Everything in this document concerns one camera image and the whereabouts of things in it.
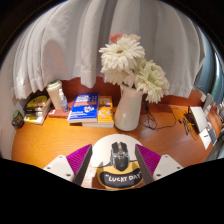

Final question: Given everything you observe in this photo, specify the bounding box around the orange cover book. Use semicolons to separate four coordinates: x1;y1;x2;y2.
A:
81;95;116;129

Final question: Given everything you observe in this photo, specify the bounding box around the white flat box device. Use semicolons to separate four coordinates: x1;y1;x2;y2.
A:
187;106;210;135

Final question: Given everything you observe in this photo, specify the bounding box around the yellow and black book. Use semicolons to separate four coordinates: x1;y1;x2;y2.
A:
25;94;50;109

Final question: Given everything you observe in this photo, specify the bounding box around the round white yellow mouse pad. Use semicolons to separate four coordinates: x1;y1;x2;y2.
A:
81;133;146;191

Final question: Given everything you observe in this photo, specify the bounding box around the black cable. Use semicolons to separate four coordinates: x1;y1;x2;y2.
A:
139;101;183;131

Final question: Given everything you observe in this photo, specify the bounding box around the dark grey book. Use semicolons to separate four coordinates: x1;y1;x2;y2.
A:
23;103;52;113

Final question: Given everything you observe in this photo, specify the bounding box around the black pen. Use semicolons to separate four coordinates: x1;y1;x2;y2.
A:
182;116;191;136

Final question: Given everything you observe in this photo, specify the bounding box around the red book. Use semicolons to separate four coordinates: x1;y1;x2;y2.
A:
47;107;71;119

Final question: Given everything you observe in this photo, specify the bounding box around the grey gaming computer mouse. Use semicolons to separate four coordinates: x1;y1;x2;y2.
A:
109;141;131;172

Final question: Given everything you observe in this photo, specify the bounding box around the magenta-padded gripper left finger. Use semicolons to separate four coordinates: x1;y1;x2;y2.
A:
43;143;94;187

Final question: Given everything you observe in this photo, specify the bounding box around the yellow and white book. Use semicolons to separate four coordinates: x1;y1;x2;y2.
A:
22;111;53;126

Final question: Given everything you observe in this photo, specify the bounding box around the clear spray bottle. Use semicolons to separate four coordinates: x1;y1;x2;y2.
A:
58;87;70;114

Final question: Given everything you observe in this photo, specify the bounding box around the white pleated curtain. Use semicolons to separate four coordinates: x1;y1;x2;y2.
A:
9;0;208;101

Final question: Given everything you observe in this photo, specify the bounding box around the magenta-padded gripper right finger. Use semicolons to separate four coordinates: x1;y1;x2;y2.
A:
134;143;185;186

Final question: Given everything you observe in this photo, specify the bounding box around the dark green mug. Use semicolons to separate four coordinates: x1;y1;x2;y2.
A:
11;109;25;130

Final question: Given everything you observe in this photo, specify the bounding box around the white artificial flower bouquet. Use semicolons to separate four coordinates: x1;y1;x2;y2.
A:
98;32;171;105

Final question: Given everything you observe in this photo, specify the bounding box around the white ceramic vase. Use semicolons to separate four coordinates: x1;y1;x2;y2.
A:
113;83;145;132

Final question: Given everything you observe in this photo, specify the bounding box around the blue cover book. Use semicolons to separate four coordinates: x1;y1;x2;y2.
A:
67;92;100;125

